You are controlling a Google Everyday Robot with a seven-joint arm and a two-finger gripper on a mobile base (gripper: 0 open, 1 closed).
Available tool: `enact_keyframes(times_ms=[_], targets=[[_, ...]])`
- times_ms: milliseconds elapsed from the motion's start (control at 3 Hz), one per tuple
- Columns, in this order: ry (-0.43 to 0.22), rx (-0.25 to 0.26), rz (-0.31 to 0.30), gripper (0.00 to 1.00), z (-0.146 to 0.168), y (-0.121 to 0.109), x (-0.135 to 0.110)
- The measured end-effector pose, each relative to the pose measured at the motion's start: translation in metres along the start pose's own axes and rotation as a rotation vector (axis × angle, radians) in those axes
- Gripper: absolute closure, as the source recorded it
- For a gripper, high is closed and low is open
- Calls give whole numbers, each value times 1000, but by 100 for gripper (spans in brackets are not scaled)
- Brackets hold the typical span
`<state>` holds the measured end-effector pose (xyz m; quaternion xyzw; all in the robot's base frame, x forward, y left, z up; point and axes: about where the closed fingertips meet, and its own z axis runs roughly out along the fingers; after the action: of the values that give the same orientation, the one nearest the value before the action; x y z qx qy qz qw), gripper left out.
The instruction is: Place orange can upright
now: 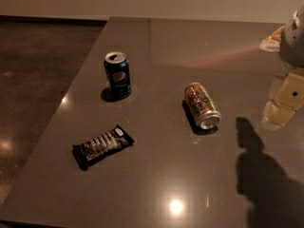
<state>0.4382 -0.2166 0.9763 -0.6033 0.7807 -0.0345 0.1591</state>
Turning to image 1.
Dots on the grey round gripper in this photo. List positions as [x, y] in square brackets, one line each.
[293, 45]

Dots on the orange soda can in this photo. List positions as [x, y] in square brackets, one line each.
[203, 109]

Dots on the blue Pepsi can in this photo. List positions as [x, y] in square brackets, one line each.
[117, 73]

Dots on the black candy bar wrapper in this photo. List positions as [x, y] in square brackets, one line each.
[96, 149]

